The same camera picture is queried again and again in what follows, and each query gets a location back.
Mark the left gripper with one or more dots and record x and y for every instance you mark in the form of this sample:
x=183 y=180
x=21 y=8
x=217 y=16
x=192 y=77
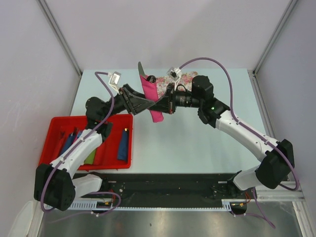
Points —
x=133 y=104

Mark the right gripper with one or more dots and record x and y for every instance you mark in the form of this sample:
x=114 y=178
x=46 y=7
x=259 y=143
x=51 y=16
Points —
x=168 y=103

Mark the pink paper napkin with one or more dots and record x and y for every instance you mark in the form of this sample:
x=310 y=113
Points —
x=150 y=92

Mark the floral tray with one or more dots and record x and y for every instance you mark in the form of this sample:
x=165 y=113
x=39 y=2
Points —
x=186 y=81

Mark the silver spoon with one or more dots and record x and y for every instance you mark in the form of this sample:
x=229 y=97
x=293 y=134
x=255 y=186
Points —
x=151 y=79

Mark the silver knife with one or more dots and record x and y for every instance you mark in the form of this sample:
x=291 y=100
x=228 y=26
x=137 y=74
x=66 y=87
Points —
x=141 y=70

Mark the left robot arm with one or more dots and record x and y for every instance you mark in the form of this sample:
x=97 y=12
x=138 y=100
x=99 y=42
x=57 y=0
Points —
x=55 y=185

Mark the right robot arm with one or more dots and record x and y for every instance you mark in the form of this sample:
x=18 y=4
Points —
x=276 y=157

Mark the blue napkin roll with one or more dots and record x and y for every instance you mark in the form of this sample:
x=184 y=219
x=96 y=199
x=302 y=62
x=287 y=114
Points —
x=123 y=146
x=69 y=141

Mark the green napkin roll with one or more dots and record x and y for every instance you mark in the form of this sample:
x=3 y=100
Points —
x=90 y=159

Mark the red plastic bin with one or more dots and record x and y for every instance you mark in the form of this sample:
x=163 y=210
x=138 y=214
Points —
x=61 y=127

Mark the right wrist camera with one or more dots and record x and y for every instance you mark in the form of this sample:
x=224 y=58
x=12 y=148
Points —
x=175 y=74

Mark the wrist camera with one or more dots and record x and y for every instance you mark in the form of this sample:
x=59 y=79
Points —
x=175 y=74
x=114 y=80

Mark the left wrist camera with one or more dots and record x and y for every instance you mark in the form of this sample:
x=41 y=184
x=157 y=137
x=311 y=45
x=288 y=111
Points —
x=114 y=80

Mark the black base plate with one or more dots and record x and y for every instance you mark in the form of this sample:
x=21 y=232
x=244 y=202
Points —
x=170 y=190

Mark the white cable duct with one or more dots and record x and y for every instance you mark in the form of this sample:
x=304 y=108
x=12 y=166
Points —
x=93 y=205

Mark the aluminium rail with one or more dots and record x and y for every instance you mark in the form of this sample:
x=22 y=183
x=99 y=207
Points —
x=278 y=194

